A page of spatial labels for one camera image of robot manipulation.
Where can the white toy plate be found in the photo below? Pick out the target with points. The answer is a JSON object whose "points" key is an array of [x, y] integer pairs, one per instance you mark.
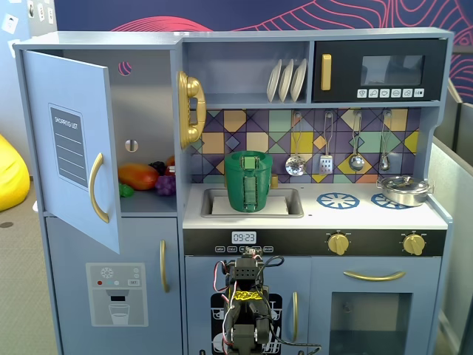
{"points": [[285, 81], [298, 79], [273, 83]]}

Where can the black toy microwave door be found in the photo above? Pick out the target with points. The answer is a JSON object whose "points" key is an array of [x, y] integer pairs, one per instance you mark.
{"points": [[347, 55]]}

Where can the orange toy fruit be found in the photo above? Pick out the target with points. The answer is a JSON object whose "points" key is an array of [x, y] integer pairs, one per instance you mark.
{"points": [[170, 161]]}

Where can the gold toy telephone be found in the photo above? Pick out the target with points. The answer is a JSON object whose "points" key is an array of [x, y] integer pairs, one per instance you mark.
{"points": [[183, 88]]}

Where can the white wall plate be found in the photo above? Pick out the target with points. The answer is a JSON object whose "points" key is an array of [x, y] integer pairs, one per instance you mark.
{"points": [[51, 15], [31, 8], [41, 12], [9, 23]]}

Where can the metal slotted skimmer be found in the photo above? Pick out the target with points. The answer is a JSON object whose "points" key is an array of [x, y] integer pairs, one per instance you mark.
{"points": [[295, 166]]}

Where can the blue oven door with window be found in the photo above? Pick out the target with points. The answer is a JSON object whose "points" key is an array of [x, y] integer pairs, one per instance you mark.
{"points": [[321, 277]]}

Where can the dark toy berries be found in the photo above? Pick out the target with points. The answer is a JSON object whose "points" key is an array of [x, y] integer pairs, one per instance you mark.
{"points": [[158, 167]]}

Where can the small metal spoon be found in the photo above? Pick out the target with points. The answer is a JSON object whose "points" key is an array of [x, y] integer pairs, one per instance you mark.
{"points": [[384, 162]]}

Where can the green toy vegetable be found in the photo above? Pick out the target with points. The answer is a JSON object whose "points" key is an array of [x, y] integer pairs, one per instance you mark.
{"points": [[126, 190]]}

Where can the blue dishwasher door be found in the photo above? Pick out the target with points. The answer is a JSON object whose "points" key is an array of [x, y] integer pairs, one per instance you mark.
{"points": [[199, 273]]}

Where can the blue ice dispenser fridge door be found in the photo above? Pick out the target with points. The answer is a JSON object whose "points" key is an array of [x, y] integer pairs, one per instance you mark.
{"points": [[66, 259]]}

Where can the blue shopping list fridge door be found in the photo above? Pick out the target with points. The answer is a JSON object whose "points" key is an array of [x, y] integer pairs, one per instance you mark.
{"points": [[44, 148]]}

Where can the small wrist camera board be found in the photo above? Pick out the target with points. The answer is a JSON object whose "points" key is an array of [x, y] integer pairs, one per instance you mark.
{"points": [[251, 252]]}

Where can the purple toy grapes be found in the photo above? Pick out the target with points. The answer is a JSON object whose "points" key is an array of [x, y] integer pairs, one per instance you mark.
{"points": [[165, 186]]}

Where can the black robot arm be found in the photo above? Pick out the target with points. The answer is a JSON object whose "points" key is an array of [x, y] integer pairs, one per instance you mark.
{"points": [[245, 273]]}

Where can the gold toy faucet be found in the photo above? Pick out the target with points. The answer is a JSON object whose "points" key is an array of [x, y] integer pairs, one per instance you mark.
{"points": [[274, 181]]}

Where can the grey desk divider panel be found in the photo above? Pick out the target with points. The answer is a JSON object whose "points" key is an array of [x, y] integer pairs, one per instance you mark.
{"points": [[454, 222], [465, 125]]}

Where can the gold stove knob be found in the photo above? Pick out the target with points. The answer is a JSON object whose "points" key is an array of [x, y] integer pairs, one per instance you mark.
{"points": [[338, 244], [414, 244]]}

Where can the small steel pot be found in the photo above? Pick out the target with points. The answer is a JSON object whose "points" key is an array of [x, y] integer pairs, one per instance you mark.
{"points": [[403, 198]]}

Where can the blue wooden toy kitchen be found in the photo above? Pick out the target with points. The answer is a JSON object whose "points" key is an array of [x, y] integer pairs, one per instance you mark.
{"points": [[236, 59]]}

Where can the green plastic container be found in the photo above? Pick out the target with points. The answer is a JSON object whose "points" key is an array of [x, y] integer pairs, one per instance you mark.
{"points": [[236, 192]]}

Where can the round grey floor cover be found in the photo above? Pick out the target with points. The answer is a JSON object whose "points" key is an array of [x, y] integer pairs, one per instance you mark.
{"points": [[5, 224]]}

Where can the orange red toy mango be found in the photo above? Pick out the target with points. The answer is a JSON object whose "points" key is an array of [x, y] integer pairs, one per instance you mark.
{"points": [[136, 176]]}

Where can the small metal ladle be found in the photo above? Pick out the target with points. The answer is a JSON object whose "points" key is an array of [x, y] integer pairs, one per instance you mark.
{"points": [[357, 162]]}

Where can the steel pot lid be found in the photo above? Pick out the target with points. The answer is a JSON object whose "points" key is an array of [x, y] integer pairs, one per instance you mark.
{"points": [[399, 183]]}

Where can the yellow bean bag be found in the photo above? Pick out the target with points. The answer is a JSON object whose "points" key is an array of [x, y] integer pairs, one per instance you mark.
{"points": [[11, 177]]}

